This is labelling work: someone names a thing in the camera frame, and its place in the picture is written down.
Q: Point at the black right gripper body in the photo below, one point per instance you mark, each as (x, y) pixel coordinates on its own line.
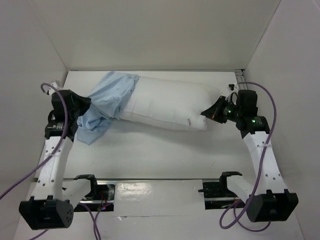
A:
(219, 113)

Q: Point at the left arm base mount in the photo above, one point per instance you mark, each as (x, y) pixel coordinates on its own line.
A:
(102, 200)

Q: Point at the aluminium rail right side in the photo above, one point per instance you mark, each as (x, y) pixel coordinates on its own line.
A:
(240, 79)

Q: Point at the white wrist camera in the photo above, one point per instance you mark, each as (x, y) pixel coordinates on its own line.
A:
(233, 89)
(52, 88)

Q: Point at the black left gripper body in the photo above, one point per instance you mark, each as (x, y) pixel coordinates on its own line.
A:
(72, 114)

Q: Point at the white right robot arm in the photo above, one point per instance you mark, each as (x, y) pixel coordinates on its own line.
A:
(269, 199)

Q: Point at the white pillow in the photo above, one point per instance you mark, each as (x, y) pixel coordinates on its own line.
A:
(170, 104)

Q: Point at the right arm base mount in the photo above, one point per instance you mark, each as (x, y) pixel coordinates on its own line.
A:
(215, 197)

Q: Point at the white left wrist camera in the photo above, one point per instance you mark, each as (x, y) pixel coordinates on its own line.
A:
(52, 88)

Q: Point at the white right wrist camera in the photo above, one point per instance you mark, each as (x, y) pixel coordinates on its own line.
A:
(233, 89)

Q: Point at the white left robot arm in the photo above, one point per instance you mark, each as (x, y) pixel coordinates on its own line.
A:
(51, 206)

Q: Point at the light blue pillowcase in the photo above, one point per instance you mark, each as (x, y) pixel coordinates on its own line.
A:
(108, 98)

